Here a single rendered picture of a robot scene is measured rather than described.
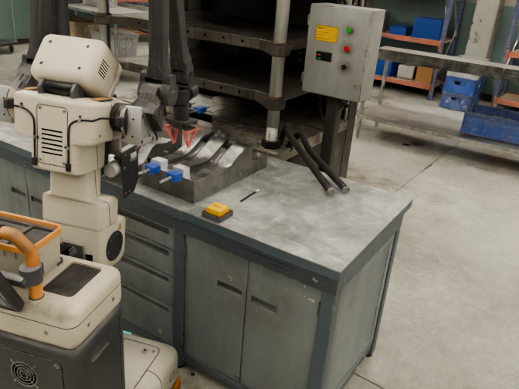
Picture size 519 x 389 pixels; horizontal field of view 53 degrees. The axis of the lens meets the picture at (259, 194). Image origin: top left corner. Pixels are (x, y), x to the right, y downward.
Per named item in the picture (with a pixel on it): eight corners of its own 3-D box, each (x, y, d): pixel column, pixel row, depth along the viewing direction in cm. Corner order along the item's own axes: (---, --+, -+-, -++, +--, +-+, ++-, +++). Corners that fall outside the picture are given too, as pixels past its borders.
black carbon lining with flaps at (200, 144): (191, 177, 194) (192, 153, 190) (160, 166, 202) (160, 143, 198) (244, 154, 221) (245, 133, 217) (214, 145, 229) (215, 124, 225)
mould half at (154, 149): (130, 184, 201) (128, 158, 196) (70, 174, 206) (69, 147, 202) (181, 146, 245) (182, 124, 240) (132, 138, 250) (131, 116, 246)
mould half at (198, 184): (193, 204, 190) (194, 169, 184) (141, 184, 202) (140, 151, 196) (266, 167, 229) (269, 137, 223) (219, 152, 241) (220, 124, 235)
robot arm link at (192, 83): (166, 69, 174) (190, 72, 173) (180, 62, 185) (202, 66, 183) (166, 103, 180) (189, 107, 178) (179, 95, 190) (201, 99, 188)
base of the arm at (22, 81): (-8, 88, 160) (25, 93, 157) (5, 69, 164) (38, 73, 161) (7, 106, 167) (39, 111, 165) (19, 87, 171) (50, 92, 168)
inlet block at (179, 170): (165, 191, 183) (165, 177, 181) (154, 187, 185) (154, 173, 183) (189, 180, 193) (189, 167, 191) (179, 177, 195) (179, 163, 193)
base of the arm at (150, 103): (117, 108, 150) (154, 114, 148) (127, 87, 154) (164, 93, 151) (127, 126, 158) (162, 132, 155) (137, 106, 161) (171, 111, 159)
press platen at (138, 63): (280, 137, 246) (284, 101, 238) (94, 87, 307) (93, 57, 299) (351, 106, 310) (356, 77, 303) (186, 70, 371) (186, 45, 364)
